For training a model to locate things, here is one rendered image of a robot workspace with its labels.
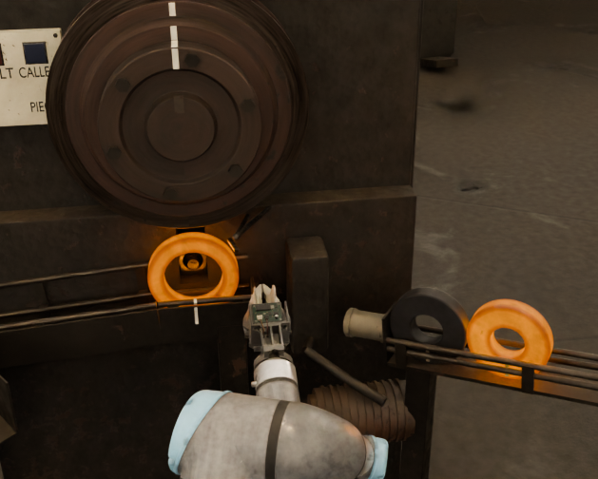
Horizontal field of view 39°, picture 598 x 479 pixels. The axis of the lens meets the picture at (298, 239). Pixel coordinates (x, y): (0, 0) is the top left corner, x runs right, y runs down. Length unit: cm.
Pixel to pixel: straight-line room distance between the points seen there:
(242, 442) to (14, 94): 88
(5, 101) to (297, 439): 92
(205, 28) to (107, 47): 17
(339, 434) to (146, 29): 74
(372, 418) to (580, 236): 207
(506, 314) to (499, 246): 193
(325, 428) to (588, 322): 206
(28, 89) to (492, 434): 158
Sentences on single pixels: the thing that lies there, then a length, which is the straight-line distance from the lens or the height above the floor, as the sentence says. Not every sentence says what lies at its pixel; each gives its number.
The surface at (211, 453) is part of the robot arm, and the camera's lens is 111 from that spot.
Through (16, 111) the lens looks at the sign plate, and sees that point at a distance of 171.
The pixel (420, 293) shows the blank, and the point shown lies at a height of 78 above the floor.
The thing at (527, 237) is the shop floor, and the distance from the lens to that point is 359.
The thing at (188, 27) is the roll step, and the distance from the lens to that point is 146.
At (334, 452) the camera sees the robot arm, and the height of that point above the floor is 87.
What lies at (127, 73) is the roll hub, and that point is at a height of 122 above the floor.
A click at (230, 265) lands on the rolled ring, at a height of 78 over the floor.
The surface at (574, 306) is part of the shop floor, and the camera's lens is 316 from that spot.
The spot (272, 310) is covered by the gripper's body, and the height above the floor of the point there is 79.
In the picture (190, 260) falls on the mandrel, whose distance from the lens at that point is 179.
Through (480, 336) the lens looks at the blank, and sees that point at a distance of 161.
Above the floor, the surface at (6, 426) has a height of 61.
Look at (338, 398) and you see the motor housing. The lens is 174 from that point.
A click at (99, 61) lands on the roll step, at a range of 149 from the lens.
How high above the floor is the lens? 161
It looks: 28 degrees down
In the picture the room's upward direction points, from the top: 1 degrees counter-clockwise
